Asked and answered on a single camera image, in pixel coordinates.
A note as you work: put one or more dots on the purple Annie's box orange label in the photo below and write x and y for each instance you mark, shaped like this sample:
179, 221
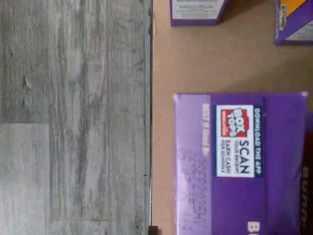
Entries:
195, 22
298, 19

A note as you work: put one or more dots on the wooden shelf board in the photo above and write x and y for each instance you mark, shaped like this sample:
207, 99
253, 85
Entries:
220, 61

